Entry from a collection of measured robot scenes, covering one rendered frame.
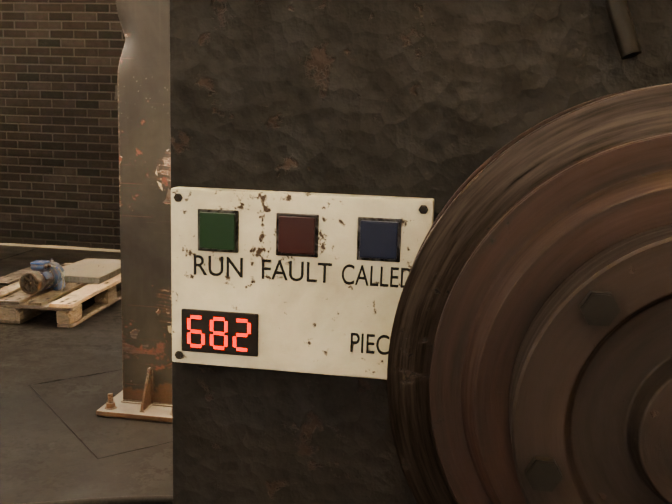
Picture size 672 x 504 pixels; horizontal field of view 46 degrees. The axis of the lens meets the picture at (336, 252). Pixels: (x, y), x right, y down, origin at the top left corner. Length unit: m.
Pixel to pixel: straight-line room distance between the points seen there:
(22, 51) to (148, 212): 4.53
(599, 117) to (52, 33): 7.20
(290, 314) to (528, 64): 0.33
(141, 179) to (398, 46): 2.73
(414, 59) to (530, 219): 0.23
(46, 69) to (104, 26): 0.67
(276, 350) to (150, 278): 2.70
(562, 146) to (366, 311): 0.27
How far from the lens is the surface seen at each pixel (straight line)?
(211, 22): 0.82
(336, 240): 0.77
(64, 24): 7.63
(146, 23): 3.44
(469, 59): 0.77
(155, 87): 3.41
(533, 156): 0.62
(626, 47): 0.75
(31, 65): 7.77
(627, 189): 0.60
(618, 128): 0.63
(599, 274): 0.55
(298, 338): 0.80
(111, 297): 5.52
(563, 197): 0.61
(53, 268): 5.32
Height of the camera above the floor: 1.32
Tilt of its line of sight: 10 degrees down
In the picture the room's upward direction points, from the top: 2 degrees clockwise
